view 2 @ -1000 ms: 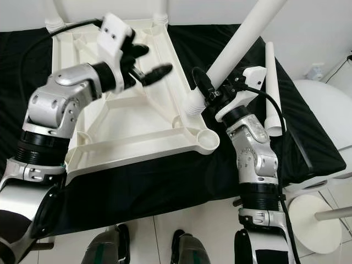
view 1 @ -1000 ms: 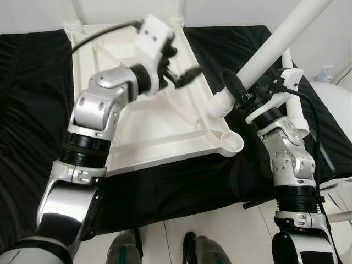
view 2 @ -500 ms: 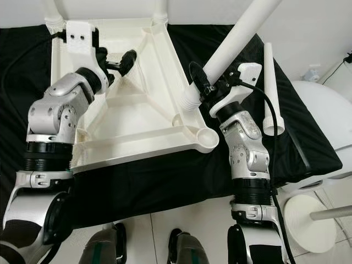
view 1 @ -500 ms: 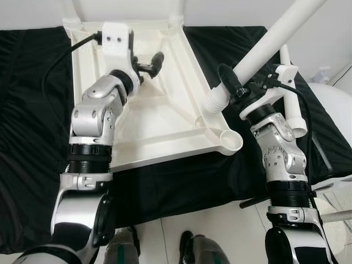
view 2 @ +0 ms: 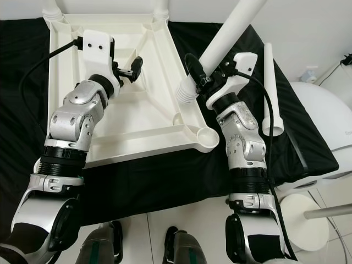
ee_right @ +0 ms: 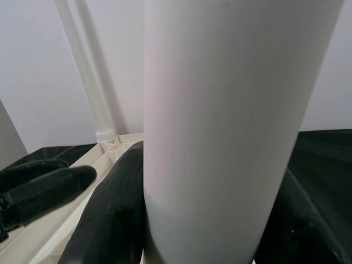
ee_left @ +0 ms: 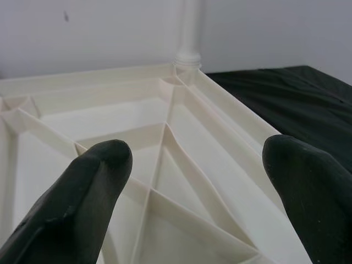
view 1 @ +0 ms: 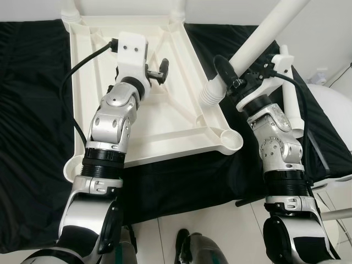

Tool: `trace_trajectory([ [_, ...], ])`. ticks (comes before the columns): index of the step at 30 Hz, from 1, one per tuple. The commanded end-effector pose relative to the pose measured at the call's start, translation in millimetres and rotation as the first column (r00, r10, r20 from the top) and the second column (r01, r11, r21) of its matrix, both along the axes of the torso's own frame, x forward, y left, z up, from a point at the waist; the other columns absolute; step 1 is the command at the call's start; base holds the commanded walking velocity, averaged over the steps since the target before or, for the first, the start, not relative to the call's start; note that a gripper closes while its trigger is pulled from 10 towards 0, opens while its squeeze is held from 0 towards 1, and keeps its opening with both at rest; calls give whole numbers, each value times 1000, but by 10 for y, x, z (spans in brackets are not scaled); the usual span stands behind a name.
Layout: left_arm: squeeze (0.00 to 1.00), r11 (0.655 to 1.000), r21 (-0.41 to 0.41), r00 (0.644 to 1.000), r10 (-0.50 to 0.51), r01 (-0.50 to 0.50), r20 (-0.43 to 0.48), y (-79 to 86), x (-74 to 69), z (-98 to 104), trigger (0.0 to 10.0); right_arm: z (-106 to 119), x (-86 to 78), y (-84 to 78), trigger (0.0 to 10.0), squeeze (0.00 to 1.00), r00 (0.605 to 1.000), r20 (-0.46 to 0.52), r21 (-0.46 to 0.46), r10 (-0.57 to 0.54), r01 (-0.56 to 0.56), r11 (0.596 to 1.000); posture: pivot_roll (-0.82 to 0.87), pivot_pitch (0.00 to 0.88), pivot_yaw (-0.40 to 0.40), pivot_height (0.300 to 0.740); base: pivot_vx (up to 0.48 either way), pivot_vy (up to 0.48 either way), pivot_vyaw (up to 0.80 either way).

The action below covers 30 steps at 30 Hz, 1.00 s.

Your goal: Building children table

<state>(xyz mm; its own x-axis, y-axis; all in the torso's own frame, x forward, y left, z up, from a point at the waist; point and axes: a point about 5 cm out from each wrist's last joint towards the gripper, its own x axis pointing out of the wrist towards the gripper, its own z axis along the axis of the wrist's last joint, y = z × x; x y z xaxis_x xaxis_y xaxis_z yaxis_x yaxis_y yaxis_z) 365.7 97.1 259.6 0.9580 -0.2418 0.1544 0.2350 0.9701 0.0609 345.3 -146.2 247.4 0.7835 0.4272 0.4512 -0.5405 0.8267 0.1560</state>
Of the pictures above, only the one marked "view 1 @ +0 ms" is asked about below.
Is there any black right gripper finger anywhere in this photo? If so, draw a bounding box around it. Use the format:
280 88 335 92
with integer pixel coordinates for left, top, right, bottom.
213 54 239 84

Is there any white plastic table top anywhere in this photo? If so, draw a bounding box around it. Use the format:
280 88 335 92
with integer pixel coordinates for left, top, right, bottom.
63 14 244 182

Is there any black metal table bar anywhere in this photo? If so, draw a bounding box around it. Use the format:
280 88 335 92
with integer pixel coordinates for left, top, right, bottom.
235 195 265 207

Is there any black table cloth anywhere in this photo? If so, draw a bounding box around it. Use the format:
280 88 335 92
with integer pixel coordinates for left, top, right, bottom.
0 21 352 254

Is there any grey robot right leg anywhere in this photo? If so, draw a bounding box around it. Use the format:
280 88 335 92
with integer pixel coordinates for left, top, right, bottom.
175 230 226 264

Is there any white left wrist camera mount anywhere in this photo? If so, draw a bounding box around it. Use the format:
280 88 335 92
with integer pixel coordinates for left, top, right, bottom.
115 32 149 98

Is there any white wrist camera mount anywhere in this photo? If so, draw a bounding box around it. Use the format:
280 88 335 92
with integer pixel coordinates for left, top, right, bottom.
236 54 295 111
115 32 149 98

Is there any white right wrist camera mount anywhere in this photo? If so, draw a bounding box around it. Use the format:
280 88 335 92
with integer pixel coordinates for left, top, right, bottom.
236 54 295 111

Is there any white wall socket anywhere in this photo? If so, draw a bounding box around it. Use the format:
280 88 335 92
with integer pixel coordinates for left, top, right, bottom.
313 68 329 84

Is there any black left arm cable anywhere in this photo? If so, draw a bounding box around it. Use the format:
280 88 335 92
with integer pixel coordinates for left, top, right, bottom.
59 41 119 146

